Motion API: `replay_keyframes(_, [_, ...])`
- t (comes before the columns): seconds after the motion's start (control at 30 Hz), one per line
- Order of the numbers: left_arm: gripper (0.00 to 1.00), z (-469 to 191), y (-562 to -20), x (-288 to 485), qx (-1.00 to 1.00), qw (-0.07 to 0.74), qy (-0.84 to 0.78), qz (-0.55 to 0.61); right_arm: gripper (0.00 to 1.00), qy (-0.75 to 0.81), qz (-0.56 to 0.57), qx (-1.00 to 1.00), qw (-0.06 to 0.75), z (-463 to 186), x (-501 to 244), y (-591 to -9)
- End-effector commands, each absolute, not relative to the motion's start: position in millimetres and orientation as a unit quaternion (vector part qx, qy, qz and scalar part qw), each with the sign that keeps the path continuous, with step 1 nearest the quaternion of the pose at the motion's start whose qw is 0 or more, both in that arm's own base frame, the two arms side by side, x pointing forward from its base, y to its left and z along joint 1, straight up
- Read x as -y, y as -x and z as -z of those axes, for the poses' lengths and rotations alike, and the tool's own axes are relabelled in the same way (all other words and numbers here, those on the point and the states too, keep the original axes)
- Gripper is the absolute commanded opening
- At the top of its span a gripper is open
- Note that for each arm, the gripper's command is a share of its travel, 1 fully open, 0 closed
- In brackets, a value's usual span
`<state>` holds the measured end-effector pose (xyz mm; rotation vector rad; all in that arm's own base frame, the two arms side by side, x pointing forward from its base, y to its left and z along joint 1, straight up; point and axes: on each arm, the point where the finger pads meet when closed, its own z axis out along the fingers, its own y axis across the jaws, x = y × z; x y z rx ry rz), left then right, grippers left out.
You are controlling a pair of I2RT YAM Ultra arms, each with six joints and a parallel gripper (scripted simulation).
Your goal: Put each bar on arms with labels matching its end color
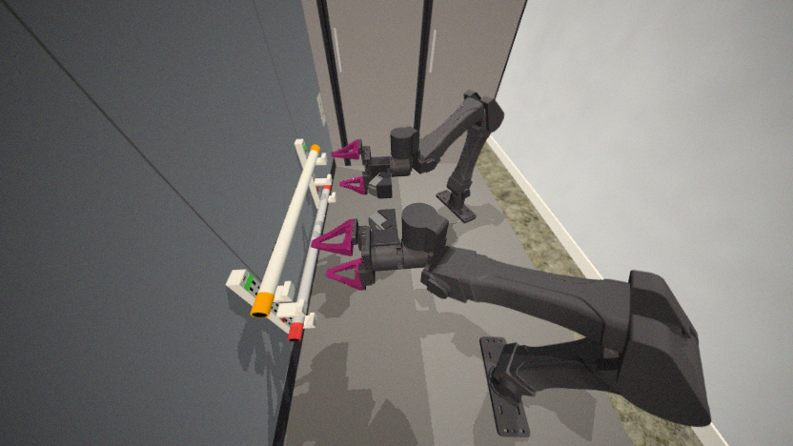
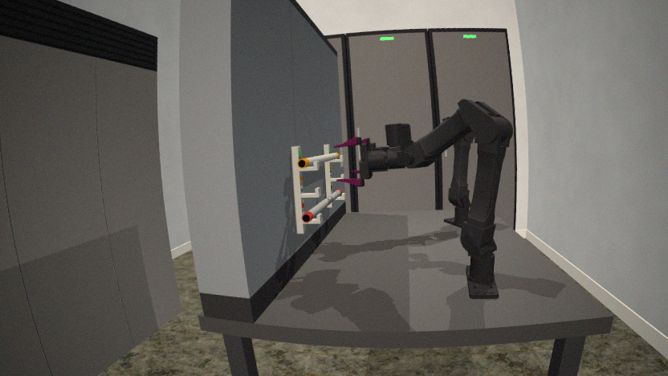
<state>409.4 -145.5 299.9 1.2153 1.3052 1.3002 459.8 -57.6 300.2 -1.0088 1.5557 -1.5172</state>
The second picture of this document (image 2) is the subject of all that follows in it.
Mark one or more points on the white bar with orange-yellow ends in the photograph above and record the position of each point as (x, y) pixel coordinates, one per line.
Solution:
(306, 162)

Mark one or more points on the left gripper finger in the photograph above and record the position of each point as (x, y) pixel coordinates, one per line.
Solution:
(348, 143)
(353, 182)

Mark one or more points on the metal bar with red ends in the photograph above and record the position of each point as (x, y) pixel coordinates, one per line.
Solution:
(308, 216)

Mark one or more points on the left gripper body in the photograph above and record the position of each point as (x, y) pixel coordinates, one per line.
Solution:
(374, 160)

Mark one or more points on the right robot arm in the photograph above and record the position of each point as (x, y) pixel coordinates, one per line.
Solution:
(458, 192)

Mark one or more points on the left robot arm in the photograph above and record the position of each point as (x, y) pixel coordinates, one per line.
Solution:
(478, 230)

